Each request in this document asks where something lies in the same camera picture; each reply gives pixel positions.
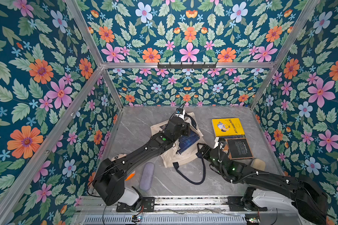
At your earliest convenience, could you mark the brown cover book barcode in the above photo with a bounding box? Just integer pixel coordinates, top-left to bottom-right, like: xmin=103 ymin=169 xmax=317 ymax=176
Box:
xmin=223 ymin=138 xmax=254 ymax=160

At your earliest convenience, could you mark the cream canvas tote bag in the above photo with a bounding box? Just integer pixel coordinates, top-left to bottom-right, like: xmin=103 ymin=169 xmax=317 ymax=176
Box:
xmin=160 ymin=112 xmax=206 ymax=185

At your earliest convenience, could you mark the yellow spine book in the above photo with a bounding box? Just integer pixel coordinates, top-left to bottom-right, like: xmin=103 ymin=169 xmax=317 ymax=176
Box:
xmin=212 ymin=118 xmax=245 ymax=137

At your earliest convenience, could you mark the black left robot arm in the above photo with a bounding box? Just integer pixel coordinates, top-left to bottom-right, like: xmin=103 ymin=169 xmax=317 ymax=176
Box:
xmin=92 ymin=115 xmax=190 ymax=206

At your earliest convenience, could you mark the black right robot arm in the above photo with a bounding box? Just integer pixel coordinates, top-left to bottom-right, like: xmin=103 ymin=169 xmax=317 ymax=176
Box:
xmin=197 ymin=139 xmax=328 ymax=225

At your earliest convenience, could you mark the beige pouch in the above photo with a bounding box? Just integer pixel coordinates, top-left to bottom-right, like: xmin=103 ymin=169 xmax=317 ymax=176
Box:
xmin=250 ymin=158 xmax=266 ymax=171

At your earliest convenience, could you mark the purple pouch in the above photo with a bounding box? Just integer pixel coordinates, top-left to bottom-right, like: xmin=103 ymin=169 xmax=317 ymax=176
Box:
xmin=140 ymin=163 xmax=155 ymax=191

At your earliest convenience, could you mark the plush doll toy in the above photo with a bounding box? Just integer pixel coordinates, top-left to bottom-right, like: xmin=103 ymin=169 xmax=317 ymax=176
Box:
xmin=125 ymin=171 xmax=136 ymax=181

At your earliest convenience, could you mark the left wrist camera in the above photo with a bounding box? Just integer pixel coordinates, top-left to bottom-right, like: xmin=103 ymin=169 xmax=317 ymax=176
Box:
xmin=174 ymin=108 xmax=186 ymax=121

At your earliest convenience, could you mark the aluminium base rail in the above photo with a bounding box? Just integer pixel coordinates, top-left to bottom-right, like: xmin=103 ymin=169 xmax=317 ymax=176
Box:
xmin=72 ymin=196 xmax=309 ymax=225

